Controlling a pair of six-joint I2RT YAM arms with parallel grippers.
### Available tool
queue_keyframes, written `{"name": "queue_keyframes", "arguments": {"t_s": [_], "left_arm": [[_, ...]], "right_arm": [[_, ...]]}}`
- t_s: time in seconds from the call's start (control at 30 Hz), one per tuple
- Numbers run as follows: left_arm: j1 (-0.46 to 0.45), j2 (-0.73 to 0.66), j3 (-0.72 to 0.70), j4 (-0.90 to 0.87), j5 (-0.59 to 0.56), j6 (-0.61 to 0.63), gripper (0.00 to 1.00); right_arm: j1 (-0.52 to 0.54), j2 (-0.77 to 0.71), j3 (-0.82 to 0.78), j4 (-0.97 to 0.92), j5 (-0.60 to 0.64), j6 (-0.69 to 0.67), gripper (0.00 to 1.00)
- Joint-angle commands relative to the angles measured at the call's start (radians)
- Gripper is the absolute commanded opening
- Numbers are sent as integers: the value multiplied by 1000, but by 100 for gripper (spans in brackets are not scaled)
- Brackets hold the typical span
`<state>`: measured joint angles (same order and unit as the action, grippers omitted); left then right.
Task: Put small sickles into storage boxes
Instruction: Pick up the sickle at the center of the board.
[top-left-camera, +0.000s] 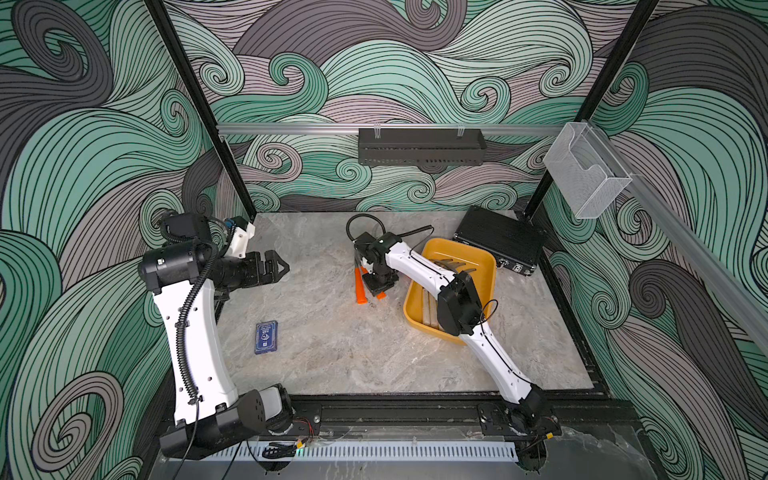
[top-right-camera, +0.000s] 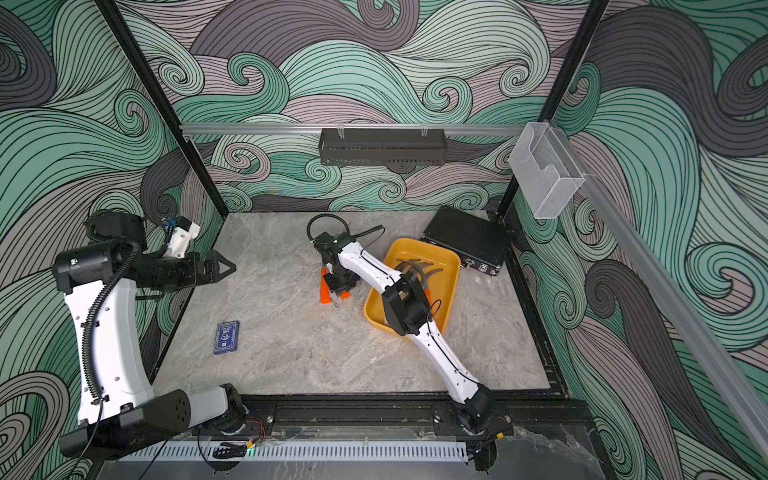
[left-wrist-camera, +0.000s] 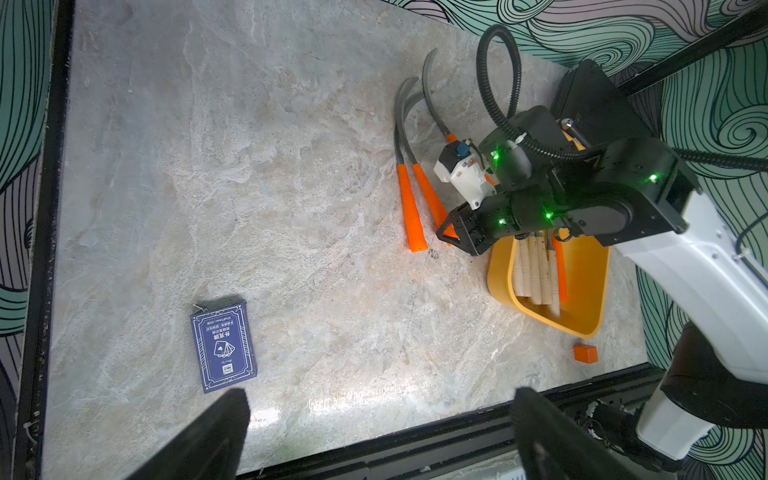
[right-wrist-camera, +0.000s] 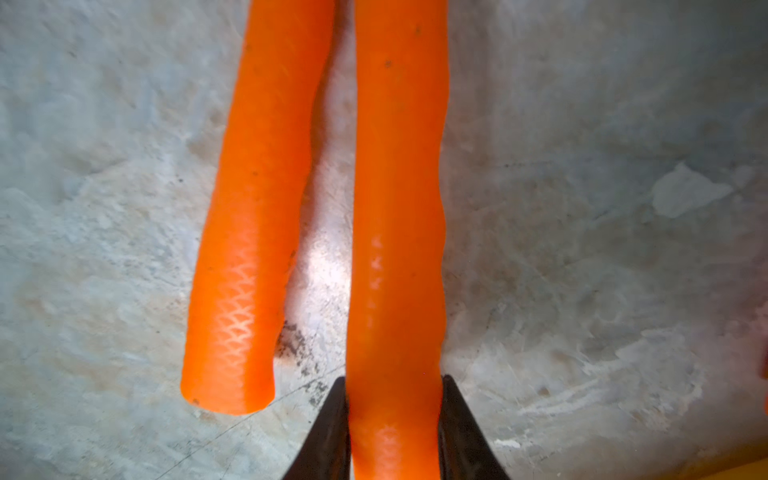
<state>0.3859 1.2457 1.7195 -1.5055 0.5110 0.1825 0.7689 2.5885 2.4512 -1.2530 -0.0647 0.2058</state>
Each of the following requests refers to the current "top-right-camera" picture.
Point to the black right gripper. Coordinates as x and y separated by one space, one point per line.
334 287

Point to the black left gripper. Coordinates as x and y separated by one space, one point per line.
195 274

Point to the large wooden handle sickle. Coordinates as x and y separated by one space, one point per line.
404 265

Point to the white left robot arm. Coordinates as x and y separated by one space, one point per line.
119 411

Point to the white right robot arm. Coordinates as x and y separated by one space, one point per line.
407 310

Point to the yellow plastic storage tray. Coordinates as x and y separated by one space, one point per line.
442 268

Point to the blue playing card box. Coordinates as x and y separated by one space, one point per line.
226 337

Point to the black aluminium carrying case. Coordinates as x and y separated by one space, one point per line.
480 244

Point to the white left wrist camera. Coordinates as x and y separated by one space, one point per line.
182 232

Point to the black perforated wall shelf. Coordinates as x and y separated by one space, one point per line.
389 148

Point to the aluminium horizontal wall rail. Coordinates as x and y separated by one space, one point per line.
276 128

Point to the white slotted cable duct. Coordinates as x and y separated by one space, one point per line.
312 451

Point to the clear plastic wall bin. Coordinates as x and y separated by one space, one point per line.
544 163

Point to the black vertical frame post left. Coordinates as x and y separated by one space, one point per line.
130 47

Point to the black vertical frame post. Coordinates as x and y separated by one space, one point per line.
573 56
130 47

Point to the black vertical frame post right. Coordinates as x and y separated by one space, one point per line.
573 56

